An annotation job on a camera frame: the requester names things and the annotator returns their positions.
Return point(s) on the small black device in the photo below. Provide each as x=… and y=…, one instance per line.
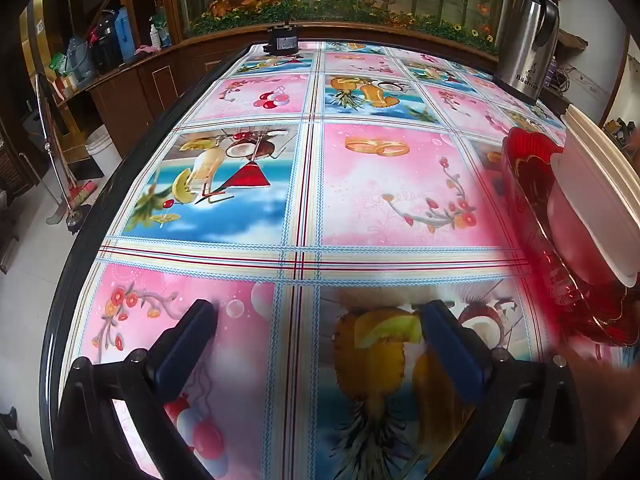
x=282, y=40

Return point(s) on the colourful printed tablecloth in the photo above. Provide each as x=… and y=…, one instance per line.
x=380, y=185

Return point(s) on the blue box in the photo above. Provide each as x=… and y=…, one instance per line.
x=125, y=32

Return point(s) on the white bucket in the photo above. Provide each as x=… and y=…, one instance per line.
x=102, y=152

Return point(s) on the steel thermos flask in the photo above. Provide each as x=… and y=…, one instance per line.
x=525, y=45

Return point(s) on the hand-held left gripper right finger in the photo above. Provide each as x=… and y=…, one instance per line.
x=450, y=355

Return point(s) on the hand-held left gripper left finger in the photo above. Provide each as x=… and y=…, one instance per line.
x=185, y=355

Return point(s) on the wooden cabinet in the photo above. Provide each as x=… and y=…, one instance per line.
x=165, y=75

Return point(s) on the black appliance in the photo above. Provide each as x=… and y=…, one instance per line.
x=106, y=42

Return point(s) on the red glass plate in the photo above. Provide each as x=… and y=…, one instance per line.
x=530, y=180

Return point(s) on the red broom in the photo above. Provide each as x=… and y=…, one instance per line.
x=82, y=192

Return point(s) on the blue water jug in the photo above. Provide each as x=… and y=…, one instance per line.
x=80, y=62

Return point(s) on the person's right forearm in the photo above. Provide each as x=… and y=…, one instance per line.
x=610, y=410

